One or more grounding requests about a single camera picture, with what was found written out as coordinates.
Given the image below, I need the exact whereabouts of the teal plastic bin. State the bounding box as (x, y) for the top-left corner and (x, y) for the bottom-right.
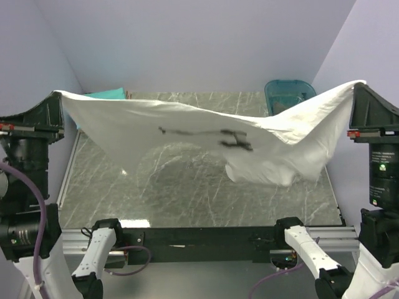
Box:
(264, 80), (316, 116)

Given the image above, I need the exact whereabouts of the aluminium frame rail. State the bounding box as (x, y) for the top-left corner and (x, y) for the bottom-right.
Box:
(61, 229), (90, 255)

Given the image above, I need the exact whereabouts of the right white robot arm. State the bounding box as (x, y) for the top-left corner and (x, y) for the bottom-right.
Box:
(274, 82), (398, 298)

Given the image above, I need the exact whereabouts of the white printed t shirt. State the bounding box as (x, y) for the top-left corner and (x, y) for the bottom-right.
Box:
(60, 81), (355, 186)

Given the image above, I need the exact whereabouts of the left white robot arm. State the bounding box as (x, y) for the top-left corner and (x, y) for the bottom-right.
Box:
(1, 92), (123, 298)

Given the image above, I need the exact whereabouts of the black base beam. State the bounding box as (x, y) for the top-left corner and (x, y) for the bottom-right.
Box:
(123, 226), (286, 263)

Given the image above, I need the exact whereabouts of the teal folded t shirt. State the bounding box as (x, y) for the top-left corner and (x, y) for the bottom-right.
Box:
(84, 88), (126, 100)

